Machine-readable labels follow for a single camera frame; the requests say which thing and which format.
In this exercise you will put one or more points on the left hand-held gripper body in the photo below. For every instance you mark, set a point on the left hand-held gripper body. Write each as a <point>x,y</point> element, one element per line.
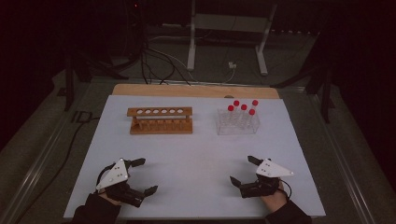
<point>115,174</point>

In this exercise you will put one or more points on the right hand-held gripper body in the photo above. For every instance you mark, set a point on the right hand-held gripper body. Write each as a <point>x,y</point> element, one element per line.
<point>270,170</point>

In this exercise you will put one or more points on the clear plastic test tube rack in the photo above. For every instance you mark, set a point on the clear plastic test tube rack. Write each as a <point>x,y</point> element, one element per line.
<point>227,129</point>

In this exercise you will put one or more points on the wooden test tube rack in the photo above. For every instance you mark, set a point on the wooden test tube rack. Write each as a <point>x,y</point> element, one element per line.
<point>162,128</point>

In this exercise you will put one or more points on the red-capped test tube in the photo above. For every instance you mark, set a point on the red-capped test tube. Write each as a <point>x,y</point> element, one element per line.
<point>251,112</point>
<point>230,108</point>
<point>243,107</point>
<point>255,102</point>
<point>236,103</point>

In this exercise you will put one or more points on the person's left hand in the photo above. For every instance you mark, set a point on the person's left hand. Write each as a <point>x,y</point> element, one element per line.
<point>109,199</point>

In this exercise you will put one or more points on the person's right hand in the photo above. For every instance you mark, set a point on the person's right hand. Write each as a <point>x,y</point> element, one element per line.
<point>274,200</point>

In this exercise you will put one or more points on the white table mat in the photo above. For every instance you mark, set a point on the white table mat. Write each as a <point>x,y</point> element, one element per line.
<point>193,161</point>

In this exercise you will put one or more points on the black tripod stand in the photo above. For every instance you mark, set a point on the black tripod stand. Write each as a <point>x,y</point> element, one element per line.
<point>325,93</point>
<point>69,84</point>

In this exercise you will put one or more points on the white plug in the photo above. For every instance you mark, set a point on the white plug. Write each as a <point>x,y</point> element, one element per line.
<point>232,65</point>

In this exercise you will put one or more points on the grey metal stand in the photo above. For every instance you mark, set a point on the grey metal stand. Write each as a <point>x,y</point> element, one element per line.
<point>191,46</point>

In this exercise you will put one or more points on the aluminium floor rail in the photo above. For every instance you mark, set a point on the aluminium floor rail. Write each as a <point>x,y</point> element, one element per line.
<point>345,168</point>
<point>34,174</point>

